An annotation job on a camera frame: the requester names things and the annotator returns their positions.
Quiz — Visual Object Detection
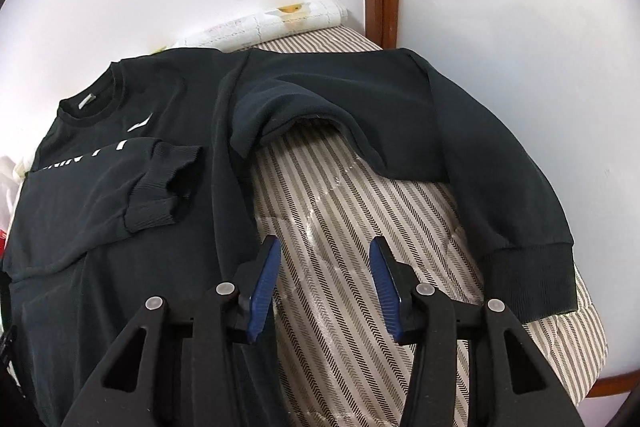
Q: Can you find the black sweatshirt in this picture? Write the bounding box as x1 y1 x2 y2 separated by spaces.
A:
0 47 576 427

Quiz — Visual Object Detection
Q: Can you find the white printed blanket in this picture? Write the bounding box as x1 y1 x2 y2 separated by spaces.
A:
172 0 348 55

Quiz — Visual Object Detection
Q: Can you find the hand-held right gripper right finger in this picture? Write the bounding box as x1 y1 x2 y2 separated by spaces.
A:
368 237 585 427

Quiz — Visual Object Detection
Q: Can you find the striped beige mattress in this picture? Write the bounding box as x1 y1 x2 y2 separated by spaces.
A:
220 24 608 427

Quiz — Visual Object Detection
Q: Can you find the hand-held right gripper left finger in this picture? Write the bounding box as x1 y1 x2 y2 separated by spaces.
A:
60 235 282 427

